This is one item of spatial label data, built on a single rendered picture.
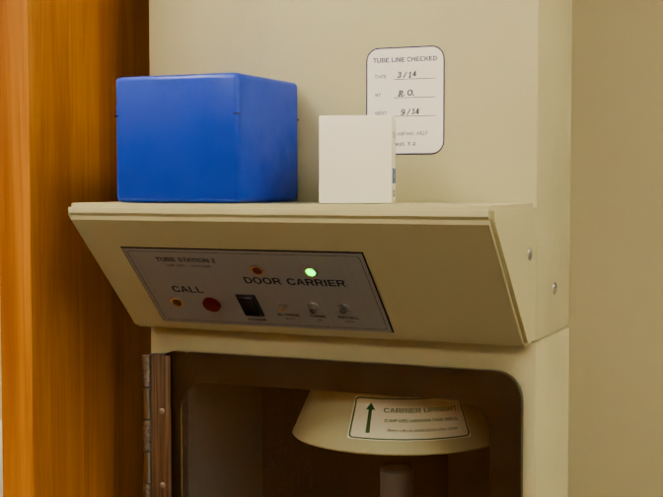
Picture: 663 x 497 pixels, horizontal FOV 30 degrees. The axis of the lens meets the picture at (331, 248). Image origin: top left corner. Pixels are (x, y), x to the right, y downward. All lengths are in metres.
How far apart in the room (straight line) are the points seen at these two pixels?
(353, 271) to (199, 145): 0.14
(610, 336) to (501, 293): 0.51
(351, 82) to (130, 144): 0.17
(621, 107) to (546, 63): 0.41
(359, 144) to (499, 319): 0.15
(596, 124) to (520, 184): 0.44
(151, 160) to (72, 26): 0.18
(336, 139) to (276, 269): 0.10
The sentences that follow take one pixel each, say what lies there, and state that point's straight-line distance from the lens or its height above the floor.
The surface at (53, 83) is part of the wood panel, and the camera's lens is 1.00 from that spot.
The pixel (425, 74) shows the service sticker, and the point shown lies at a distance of 0.92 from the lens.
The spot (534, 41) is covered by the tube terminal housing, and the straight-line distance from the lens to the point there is 0.90.
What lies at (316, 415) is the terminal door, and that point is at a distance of 0.95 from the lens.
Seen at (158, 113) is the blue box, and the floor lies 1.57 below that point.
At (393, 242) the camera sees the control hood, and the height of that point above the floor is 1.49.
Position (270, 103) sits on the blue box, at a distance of 0.90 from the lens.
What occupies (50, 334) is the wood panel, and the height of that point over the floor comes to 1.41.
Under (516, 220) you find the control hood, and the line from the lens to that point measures 0.84.
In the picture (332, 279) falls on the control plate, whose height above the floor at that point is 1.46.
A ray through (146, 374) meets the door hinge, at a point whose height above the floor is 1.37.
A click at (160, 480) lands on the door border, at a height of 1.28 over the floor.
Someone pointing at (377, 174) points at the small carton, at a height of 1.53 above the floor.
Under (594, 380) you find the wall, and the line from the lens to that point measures 1.34.
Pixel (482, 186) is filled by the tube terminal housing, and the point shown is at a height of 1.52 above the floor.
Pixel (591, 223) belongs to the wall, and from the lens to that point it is 1.32.
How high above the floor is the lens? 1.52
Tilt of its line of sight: 3 degrees down
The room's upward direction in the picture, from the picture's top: straight up
